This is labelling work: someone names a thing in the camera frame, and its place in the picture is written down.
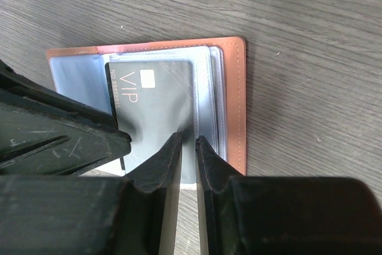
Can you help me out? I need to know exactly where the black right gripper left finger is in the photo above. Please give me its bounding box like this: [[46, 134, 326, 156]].
[[1, 133, 182, 254]]

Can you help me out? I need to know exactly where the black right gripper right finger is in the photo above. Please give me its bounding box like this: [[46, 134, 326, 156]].
[[196, 137, 381, 254]]

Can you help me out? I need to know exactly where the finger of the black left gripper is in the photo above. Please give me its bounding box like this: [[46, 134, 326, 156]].
[[1, 62, 131, 175]]

